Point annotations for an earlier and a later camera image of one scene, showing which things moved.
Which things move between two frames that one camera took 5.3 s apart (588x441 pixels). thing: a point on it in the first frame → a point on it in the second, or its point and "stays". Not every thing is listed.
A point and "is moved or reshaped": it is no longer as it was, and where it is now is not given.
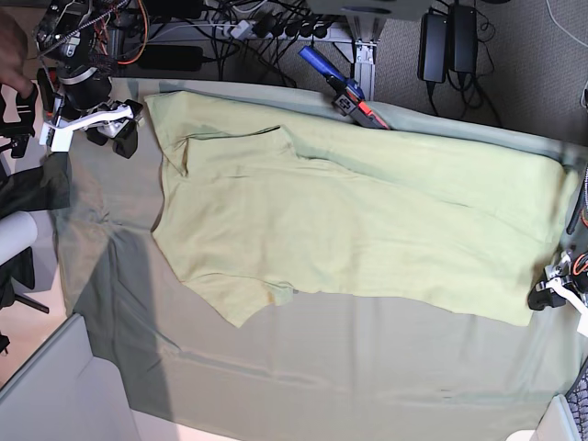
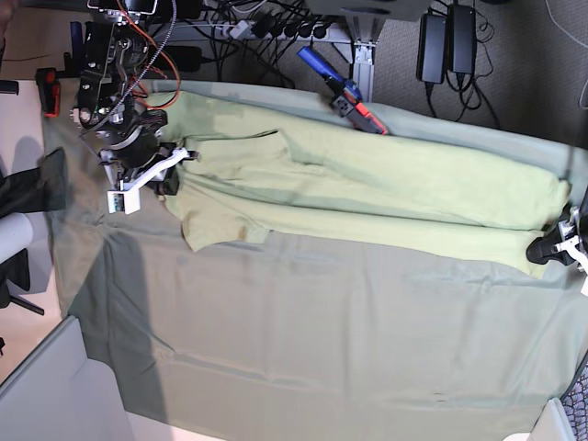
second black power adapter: [462, 39] stays
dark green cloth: [37, 188] stays
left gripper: [117, 120] → [154, 168]
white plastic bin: [65, 393] stays
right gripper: [561, 276] → [574, 233]
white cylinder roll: [17, 231] stays
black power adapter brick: [433, 50] stays
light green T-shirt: [267, 197] is moved or reshaped
